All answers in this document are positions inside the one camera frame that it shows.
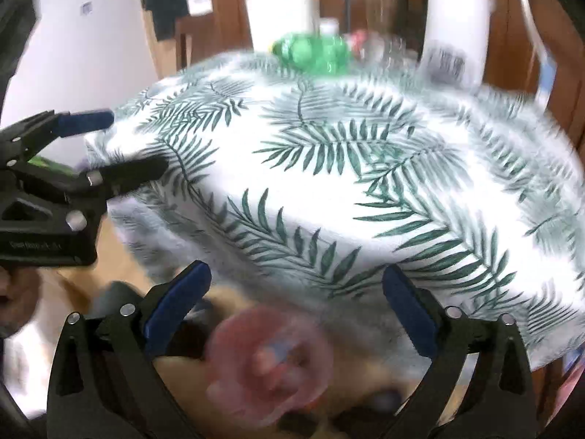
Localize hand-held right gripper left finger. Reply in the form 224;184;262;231
46;260;213;439

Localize leaf print tablecloth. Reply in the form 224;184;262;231
84;50;585;371

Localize person's left hand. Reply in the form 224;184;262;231
0;265;43;339

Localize light wooden door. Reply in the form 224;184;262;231
141;7;179;80

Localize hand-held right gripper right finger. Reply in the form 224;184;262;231
383;264;537;439

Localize green carton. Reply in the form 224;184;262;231
28;155;62;172

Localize brown wooden chair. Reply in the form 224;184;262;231
175;11;220;71

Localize clear bottle with red label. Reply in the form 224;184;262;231
345;30;419;67

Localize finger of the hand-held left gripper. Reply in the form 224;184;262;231
84;154;168;196
0;109;115;165

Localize white canister with pink lid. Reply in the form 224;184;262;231
244;0;318;53

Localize brown wooden wardrobe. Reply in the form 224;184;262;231
208;0;585;147

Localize white electric kettle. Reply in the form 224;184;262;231
397;0;498;92

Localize dark hanging clothes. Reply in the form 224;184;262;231
141;0;208;41

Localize green plastic bottle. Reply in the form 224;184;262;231
272;32;352;76

